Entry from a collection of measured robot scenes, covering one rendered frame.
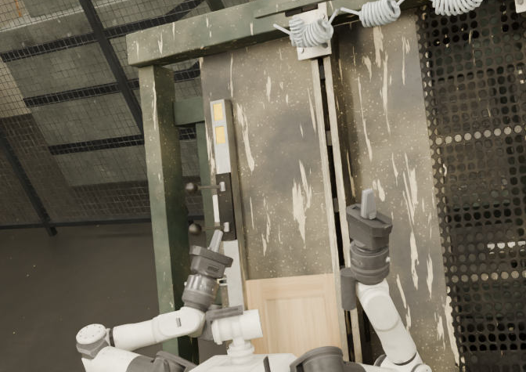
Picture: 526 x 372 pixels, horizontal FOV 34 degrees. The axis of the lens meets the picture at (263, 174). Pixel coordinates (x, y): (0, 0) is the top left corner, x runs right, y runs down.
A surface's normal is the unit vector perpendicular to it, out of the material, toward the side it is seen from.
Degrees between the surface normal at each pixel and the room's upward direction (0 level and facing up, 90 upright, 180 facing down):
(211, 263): 72
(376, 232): 89
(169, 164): 90
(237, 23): 57
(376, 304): 94
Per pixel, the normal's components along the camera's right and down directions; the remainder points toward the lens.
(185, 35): -0.50, -0.03
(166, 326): -0.08, -0.27
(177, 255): 0.86, -0.13
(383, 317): 0.18, 0.43
